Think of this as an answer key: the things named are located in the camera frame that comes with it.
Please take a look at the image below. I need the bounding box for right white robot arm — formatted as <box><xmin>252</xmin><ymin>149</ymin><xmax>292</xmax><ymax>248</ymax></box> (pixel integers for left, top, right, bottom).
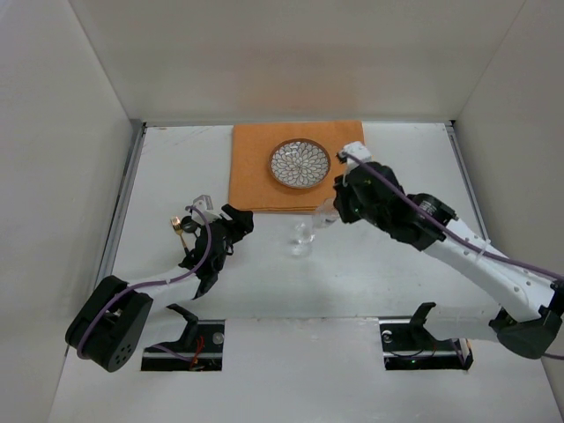
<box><xmin>334</xmin><ymin>154</ymin><xmax>563</xmax><ymax>360</ymax></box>

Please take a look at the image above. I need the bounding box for clear wine glass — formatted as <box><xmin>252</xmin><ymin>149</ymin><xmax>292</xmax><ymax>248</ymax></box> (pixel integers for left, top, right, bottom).
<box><xmin>289</xmin><ymin>197</ymin><xmax>340</xmax><ymax>257</ymax></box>

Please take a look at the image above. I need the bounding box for orange cloth napkin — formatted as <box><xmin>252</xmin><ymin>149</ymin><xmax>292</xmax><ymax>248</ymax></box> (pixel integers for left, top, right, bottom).
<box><xmin>228</xmin><ymin>120</ymin><xmax>365</xmax><ymax>212</ymax></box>

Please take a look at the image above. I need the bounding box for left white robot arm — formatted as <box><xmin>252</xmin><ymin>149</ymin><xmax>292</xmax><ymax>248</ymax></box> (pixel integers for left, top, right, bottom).
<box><xmin>65</xmin><ymin>202</ymin><xmax>254</xmax><ymax>373</ymax></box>

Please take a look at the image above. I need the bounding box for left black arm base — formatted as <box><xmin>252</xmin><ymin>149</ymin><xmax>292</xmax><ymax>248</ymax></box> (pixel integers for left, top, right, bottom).
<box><xmin>140</xmin><ymin>304</ymin><xmax>226</xmax><ymax>372</ymax></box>

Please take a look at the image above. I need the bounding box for gold fork dark handle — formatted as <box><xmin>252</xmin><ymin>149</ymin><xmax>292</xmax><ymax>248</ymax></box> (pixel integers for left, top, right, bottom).
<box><xmin>170</xmin><ymin>216</ymin><xmax>189</xmax><ymax>256</ymax></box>

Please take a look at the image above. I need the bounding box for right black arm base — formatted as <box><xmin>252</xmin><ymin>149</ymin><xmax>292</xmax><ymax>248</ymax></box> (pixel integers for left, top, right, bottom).
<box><xmin>379</xmin><ymin>302</ymin><xmax>474</xmax><ymax>371</ymax></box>

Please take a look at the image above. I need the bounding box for black spoon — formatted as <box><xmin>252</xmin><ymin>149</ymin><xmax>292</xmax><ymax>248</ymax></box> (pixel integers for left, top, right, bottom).
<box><xmin>180</xmin><ymin>216</ymin><xmax>201</xmax><ymax>250</ymax></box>

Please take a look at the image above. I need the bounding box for floral patterned ceramic plate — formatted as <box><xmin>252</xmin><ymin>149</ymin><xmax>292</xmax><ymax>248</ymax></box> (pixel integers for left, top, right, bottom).
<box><xmin>268</xmin><ymin>138</ymin><xmax>331</xmax><ymax>189</ymax></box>

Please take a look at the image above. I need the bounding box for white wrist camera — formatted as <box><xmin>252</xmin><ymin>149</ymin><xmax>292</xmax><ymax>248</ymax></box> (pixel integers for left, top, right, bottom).
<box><xmin>337</xmin><ymin>141</ymin><xmax>373</xmax><ymax>173</ymax></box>
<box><xmin>185</xmin><ymin>194</ymin><xmax>219</xmax><ymax>225</ymax></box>

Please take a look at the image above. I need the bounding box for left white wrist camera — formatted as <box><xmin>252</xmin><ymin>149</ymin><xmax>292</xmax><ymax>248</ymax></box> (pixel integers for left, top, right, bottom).
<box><xmin>185</xmin><ymin>194</ymin><xmax>219</xmax><ymax>225</ymax></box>

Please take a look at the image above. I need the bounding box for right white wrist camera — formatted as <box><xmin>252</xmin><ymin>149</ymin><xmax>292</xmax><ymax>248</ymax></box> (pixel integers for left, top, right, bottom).
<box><xmin>337</xmin><ymin>141</ymin><xmax>373</xmax><ymax>173</ymax></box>

